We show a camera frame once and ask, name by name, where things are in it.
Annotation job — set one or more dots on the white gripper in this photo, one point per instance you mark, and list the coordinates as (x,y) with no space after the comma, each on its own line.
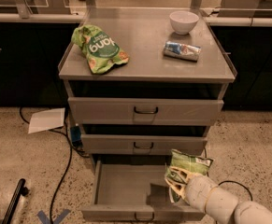
(198,190)

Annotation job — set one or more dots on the green jalapeno chip bag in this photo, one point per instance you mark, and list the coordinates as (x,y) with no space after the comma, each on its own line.
(189,162)

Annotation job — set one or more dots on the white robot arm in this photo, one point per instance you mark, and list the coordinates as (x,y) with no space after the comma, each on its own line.
(250,212)

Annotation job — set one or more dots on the bottom grey drawer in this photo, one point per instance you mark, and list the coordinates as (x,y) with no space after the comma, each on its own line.
(133,188)

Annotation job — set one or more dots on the grey drawer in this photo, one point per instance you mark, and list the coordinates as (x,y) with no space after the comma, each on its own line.
(135,111)
(133,188)
(141,144)

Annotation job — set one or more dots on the middle grey drawer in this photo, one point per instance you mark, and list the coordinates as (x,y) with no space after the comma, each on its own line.
(141,144)

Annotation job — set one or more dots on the grey metal drawer cabinet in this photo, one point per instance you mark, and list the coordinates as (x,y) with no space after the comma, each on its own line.
(149,74)

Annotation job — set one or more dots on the top grey drawer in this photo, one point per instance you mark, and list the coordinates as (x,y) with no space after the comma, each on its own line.
(135,111)

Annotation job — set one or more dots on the light green snack bag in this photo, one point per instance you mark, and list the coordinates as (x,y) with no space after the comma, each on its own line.
(101,51)

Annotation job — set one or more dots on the dark counter cabinets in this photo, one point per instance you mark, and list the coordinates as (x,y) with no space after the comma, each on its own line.
(29,58)

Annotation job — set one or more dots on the blue power adapter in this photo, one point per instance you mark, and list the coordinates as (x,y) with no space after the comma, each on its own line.
(75,136)

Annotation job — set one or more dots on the blue silver snack packet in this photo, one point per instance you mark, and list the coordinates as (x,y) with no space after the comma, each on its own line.
(181,51)

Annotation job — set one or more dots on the white paper sheet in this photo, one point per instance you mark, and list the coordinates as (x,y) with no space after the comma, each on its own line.
(46,120)

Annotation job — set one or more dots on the black bar on floor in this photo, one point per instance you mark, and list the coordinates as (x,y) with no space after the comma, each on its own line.
(20,191)

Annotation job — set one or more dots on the white bowl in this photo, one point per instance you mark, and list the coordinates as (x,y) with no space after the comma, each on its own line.
(183,22)

